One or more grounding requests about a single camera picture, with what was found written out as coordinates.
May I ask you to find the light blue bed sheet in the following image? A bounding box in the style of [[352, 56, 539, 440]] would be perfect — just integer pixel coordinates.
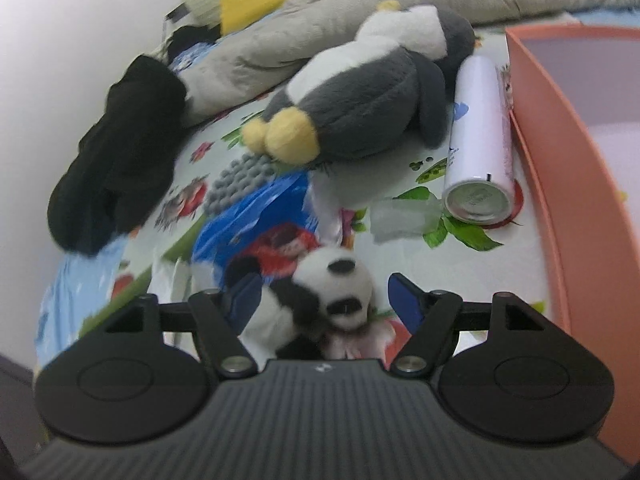
[[35, 236, 128, 368]]

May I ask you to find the grey penguin plush toy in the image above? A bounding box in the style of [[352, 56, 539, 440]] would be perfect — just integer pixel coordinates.
[[241, 0, 475, 167]]

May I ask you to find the black clothing pile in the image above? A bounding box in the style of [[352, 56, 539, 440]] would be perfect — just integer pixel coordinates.
[[47, 55, 189, 256]]

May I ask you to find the grey quilt blanket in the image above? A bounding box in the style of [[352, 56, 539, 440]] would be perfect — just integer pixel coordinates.
[[179, 0, 639, 126]]

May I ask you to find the pink cardboard box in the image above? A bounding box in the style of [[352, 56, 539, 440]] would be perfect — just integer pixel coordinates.
[[506, 24, 639, 462]]

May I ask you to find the green massage brush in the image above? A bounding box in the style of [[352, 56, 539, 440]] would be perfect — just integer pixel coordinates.
[[77, 152, 279, 339]]

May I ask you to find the small panda plush toy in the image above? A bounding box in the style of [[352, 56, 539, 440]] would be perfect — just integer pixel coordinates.
[[224, 246, 396, 368]]

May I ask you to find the white tissue paper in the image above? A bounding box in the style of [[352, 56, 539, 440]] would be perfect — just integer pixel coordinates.
[[148, 259, 191, 304]]

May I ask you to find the blue red plastic snack bag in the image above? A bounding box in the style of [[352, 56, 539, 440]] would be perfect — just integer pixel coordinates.
[[191, 171, 343, 283]]

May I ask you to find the white spray can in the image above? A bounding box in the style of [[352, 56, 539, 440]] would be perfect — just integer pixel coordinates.
[[442, 55, 515, 226]]

